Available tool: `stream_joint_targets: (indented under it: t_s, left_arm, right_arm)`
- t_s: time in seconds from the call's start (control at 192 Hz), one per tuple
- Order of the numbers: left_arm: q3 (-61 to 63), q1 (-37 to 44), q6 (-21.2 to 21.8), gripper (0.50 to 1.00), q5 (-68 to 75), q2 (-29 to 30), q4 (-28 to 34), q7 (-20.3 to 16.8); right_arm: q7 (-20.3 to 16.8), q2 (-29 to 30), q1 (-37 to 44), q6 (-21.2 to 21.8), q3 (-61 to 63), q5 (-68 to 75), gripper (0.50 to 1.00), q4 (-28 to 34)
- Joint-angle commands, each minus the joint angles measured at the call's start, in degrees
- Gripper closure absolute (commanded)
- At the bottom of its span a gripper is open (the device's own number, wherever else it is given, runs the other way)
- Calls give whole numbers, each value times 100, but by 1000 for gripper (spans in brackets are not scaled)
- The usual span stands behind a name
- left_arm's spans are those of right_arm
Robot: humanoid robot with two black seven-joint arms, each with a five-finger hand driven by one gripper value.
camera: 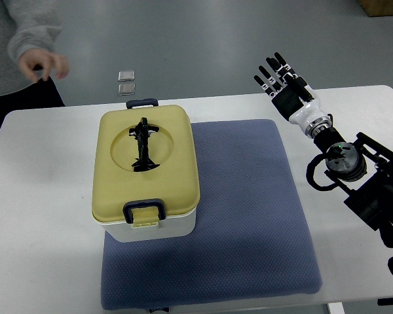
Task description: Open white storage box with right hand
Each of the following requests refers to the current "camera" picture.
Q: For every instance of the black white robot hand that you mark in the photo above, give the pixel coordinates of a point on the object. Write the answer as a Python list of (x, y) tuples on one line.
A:
[(292, 96)]

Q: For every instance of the person's bare hand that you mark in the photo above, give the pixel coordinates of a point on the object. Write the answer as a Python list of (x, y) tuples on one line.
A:
[(37, 63)]

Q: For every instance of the yellow storage box lid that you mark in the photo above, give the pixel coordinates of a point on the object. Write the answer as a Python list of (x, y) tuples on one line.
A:
[(145, 166)]

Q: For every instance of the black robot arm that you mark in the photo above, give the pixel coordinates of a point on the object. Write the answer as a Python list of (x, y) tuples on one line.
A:
[(364, 170)]

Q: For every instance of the brown cardboard box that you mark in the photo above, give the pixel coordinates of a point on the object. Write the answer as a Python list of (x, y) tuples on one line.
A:
[(377, 8)]

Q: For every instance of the white storage box base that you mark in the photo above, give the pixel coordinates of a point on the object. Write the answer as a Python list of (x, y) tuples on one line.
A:
[(172, 226)]

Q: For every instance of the black trousers leg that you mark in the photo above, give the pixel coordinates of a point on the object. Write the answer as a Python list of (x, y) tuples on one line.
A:
[(40, 95)]

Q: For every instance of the upper metal floor plate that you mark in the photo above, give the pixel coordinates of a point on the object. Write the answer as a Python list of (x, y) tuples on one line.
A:
[(126, 75)]

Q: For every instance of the metal floor plate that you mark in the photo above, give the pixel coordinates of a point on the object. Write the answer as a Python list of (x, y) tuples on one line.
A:
[(126, 75), (126, 89)]

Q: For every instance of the lower metal floor plate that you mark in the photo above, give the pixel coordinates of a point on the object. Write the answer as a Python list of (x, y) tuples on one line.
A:
[(126, 89)]

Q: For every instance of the blue padded mat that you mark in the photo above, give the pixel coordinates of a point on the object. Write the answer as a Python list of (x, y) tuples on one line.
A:
[(251, 238)]

